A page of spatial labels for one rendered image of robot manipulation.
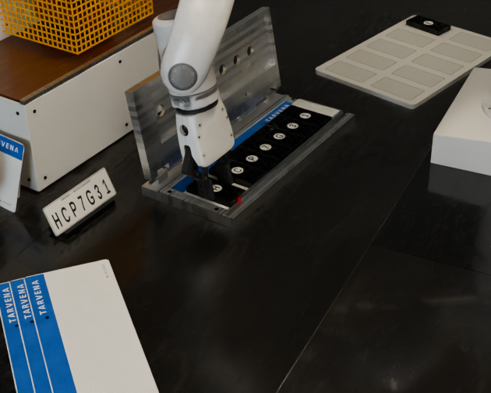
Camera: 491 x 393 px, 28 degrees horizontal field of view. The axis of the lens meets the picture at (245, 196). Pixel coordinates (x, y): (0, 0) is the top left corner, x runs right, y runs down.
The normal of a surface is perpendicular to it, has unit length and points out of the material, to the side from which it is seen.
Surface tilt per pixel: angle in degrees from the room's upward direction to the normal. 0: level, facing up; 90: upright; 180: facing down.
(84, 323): 0
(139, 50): 90
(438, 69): 0
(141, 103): 81
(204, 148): 77
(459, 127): 4
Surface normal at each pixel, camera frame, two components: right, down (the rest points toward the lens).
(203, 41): 0.25, 0.33
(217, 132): 0.80, 0.11
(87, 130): 0.83, 0.29
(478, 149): -0.44, 0.51
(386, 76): -0.02, -0.83
